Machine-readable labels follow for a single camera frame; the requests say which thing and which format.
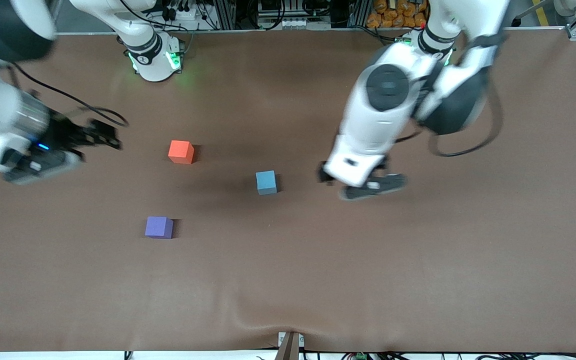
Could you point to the aluminium frame post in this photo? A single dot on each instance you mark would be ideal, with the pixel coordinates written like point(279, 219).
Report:
point(223, 15)
point(359, 12)

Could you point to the purple foam block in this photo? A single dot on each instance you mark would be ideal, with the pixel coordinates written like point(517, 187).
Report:
point(158, 227)

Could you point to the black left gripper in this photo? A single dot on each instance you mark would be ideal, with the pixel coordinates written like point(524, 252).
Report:
point(324, 175)

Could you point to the green plug connector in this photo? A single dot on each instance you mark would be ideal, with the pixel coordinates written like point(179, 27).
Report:
point(360, 356)

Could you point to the brown table cover sheet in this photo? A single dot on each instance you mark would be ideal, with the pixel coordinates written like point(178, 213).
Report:
point(288, 260)

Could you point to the orange bags pile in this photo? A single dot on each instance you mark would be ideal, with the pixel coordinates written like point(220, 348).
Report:
point(393, 12)

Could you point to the white power strip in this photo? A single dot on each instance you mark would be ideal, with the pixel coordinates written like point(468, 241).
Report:
point(188, 15)

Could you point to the brown clamp with metal bracket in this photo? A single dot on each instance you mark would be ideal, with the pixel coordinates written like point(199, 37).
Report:
point(290, 347)

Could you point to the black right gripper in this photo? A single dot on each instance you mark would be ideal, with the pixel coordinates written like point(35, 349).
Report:
point(64, 134)

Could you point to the orange foam block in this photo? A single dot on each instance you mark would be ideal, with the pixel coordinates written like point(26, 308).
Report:
point(180, 151)

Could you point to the light blue foam block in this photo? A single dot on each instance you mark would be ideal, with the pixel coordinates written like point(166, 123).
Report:
point(266, 182)

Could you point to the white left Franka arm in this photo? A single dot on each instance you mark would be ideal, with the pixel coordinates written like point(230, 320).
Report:
point(383, 125)

